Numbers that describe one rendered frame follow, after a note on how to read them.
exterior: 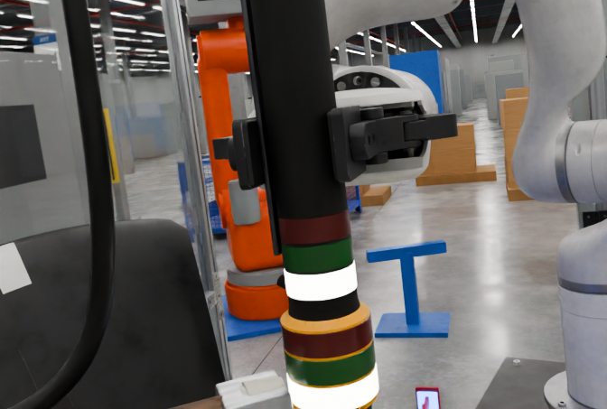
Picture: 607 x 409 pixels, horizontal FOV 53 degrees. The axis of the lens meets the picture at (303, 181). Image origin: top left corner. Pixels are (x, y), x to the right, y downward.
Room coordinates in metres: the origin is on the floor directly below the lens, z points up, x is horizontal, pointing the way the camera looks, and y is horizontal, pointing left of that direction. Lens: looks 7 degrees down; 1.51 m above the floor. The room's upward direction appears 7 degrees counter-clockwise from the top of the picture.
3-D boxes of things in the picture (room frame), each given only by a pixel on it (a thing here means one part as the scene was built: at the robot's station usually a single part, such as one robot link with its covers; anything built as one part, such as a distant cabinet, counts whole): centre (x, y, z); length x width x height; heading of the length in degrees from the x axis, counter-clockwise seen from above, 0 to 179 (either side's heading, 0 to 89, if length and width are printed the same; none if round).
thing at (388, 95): (0.38, -0.03, 1.49); 0.11 x 0.10 x 0.07; 163
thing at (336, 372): (0.28, 0.00, 1.39); 0.04 x 0.04 x 0.01
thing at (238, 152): (0.30, 0.03, 1.49); 0.07 x 0.03 x 0.03; 163
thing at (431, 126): (0.34, -0.06, 1.49); 0.08 x 0.06 x 0.01; 43
